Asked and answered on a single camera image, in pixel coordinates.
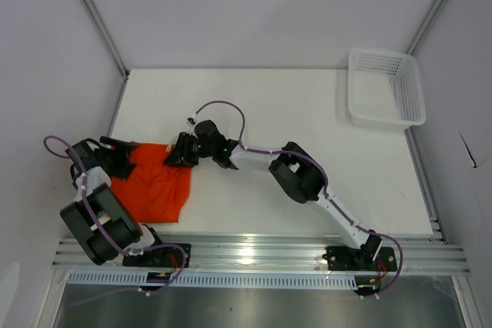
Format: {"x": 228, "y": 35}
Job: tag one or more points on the aluminium corner post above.
{"x": 103, "y": 33}
{"x": 426, "y": 25}

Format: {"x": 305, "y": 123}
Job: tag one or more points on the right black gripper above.
{"x": 181, "y": 156}

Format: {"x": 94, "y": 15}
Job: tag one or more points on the orange shorts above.
{"x": 154, "y": 193}

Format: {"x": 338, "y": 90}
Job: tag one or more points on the white plastic basket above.
{"x": 384, "y": 90}

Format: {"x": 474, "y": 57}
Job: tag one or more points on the left aluminium corner post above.
{"x": 103, "y": 33}

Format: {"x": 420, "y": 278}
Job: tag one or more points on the right aluminium corner post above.
{"x": 426, "y": 25}

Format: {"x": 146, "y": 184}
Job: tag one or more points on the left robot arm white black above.
{"x": 97, "y": 218}

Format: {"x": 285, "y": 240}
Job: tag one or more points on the white slotted cable duct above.
{"x": 221, "y": 280}

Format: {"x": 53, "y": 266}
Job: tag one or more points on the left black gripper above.
{"x": 121, "y": 152}

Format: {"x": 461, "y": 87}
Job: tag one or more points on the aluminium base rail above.
{"x": 263, "y": 253}

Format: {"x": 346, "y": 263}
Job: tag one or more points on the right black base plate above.
{"x": 341, "y": 258}

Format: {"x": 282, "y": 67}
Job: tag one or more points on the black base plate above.
{"x": 341, "y": 258}
{"x": 160, "y": 255}

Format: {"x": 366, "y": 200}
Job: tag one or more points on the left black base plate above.
{"x": 160, "y": 255}

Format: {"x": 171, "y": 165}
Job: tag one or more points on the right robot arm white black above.
{"x": 298, "y": 174}

